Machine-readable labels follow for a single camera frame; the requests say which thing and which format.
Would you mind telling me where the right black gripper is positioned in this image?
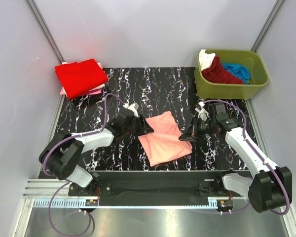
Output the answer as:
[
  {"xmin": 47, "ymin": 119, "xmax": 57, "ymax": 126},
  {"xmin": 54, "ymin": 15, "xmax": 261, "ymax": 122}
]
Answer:
[{"xmin": 179, "ymin": 116, "xmax": 216, "ymax": 142}]

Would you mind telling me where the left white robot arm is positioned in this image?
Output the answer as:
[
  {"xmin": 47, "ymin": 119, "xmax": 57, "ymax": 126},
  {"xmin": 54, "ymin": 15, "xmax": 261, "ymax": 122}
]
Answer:
[{"xmin": 38, "ymin": 115, "xmax": 154, "ymax": 196}]

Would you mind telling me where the blue t-shirt in bin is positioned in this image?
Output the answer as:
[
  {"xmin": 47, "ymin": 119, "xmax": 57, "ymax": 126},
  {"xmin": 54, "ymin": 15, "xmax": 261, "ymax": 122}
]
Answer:
[{"xmin": 222, "ymin": 63, "xmax": 251, "ymax": 84}]

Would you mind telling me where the white t-shirt in bin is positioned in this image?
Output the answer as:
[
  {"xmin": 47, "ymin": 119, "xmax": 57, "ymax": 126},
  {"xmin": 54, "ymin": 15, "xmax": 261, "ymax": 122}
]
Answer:
[{"xmin": 198, "ymin": 49, "xmax": 216, "ymax": 71}]

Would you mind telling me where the black marble pattern mat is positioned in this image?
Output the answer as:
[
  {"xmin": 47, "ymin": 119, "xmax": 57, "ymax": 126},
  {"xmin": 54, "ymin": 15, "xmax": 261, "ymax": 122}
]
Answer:
[{"xmin": 56, "ymin": 67, "xmax": 246, "ymax": 171}]

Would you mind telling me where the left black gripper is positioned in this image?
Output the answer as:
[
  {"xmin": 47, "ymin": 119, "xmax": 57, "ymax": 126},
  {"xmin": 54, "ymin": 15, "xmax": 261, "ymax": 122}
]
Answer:
[{"xmin": 123, "ymin": 114, "xmax": 154, "ymax": 137}]

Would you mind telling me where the salmon pink t-shirt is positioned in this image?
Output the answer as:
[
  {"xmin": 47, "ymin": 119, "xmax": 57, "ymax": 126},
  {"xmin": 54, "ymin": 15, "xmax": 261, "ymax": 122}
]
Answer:
[{"xmin": 138, "ymin": 111, "xmax": 192, "ymax": 166}]

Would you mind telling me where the folded red t-shirt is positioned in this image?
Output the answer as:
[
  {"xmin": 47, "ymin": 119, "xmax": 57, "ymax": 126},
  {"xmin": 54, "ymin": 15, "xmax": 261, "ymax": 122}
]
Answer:
[{"xmin": 55, "ymin": 59, "xmax": 108, "ymax": 99}]

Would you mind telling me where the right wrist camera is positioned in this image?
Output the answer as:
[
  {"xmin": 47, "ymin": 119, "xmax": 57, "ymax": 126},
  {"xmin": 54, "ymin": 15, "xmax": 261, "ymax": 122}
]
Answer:
[{"xmin": 195, "ymin": 101, "xmax": 229, "ymax": 123}]

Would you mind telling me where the olive green plastic bin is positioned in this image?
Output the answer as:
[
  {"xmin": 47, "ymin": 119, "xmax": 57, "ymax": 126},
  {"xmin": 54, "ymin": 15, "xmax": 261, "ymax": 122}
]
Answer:
[{"xmin": 194, "ymin": 49, "xmax": 269, "ymax": 100}]

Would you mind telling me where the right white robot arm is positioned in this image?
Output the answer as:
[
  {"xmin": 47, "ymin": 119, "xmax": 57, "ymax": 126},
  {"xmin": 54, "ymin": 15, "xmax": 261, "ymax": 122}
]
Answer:
[{"xmin": 179, "ymin": 117, "xmax": 292, "ymax": 215}]

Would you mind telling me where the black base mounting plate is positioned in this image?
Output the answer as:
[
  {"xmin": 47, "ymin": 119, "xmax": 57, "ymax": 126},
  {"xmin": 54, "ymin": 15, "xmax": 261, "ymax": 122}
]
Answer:
[{"xmin": 69, "ymin": 171, "xmax": 230, "ymax": 209}]

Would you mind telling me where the dark red t-shirt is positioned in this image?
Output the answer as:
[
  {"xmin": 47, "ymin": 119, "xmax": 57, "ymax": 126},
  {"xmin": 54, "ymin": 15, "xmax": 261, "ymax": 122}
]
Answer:
[{"xmin": 202, "ymin": 56, "xmax": 244, "ymax": 84}]

